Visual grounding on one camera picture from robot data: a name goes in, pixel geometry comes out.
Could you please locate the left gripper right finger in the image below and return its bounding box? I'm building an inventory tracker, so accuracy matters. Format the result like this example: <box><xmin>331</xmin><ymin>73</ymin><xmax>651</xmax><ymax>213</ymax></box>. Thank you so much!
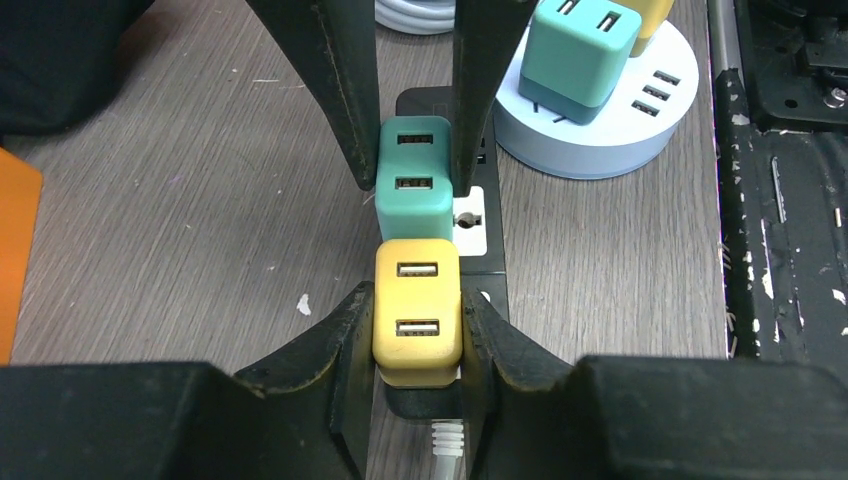
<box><xmin>461</xmin><ymin>290</ymin><xmax>847</xmax><ymax>479</ymax></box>

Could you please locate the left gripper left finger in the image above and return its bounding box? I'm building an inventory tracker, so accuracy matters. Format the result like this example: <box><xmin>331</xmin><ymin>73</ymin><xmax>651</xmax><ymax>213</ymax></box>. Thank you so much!
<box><xmin>1</xmin><ymin>281</ymin><xmax>374</xmax><ymax>479</ymax></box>

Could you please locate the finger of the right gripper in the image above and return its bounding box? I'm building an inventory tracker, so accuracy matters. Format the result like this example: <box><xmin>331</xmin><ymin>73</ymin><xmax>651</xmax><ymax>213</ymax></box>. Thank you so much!
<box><xmin>247</xmin><ymin>0</ymin><xmax>381</xmax><ymax>191</ymax></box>
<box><xmin>451</xmin><ymin>0</ymin><xmax>537</xmax><ymax>197</ymax></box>

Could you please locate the green charger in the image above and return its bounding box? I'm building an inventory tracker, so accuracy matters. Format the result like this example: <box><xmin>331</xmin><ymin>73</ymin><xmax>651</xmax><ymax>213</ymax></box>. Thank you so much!
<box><xmin>518</xmin><ymin>0</ymin><xmax>642</xmax><ymax>125</ymax></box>

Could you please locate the yellow usb charger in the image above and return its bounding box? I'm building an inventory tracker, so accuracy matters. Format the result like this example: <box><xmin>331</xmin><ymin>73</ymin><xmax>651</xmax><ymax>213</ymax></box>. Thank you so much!
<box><xmin>372</xmin><ymin>238</ymin><xmax>463</xmax><ymax>389</ymax></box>

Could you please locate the teal usb charger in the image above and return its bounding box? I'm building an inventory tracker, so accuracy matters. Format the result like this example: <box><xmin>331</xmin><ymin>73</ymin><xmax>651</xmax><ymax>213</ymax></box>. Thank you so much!
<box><xmin>374</xmin><ymin>116</ymin><xmax>453</xmax><ymax>241</ymax></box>

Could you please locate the round blue power strip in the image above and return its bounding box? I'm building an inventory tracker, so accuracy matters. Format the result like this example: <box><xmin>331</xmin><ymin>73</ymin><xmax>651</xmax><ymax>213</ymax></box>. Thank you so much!
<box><xmin>493</xmin><ymin>21</ymin><xmax>699</xmax><ymax>180</ymax></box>

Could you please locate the black power strip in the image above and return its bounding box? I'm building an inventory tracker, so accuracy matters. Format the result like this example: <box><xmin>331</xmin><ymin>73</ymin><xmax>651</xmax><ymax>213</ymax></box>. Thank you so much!
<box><xmin>385</xmin><ymin>119</ymin><xmax>510</xmax><ymax>422</ymax></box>

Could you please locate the orange power strip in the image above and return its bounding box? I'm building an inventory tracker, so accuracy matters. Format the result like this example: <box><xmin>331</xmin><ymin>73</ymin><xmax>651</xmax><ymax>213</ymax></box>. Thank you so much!
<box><xmin>1</xmin><ymin>149</ymin><xmax>43</xmax><ymax>366</ymax></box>

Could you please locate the coiled grey round cable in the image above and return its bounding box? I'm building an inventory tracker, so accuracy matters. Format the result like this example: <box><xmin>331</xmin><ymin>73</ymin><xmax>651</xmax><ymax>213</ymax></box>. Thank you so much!
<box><xmin>374</xmin><ymin>0</ymin><xmax>458</xmax><ymax>36</ymax></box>

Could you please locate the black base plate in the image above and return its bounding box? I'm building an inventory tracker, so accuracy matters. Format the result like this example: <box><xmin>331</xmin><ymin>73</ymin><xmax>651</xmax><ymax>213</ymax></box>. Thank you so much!
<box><xmin>708</xmin><ymin>1</ymin><xmax>847</xmax><ymax>372</ymax></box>

